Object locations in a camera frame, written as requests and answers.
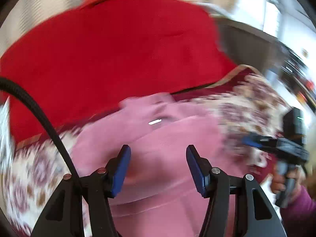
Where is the pink corduroy garment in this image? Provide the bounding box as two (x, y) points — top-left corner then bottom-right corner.
(70, 92), (250, 237)

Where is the red velvet cover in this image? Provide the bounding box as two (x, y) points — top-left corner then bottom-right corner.
(0, 0), (239, 141)

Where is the person's right hand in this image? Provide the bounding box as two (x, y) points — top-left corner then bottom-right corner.
(270, 164), (308, 196)

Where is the window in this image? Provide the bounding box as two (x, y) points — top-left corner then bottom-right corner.
(237, 0), (314, 42)

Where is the white crackle patterned cloth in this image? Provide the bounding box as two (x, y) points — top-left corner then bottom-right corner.
(0, 96), (16, 155)

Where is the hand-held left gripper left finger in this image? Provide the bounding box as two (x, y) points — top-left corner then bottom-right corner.
(31, 144), (131, 237)

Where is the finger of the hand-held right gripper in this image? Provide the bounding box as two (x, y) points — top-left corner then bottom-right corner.
(241, 132), (279, 151)

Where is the black braided cable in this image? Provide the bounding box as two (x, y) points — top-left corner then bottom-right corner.
(0, 77), (81, 187)

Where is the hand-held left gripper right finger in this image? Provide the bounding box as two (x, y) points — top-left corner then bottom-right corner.
(186, 144), (288, 237)

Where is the grey framed panel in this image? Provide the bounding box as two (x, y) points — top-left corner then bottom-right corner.
(212, 15), (290, 79)

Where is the floral plush blanket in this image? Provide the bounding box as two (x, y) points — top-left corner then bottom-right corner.
(0, 64), (294, 237)

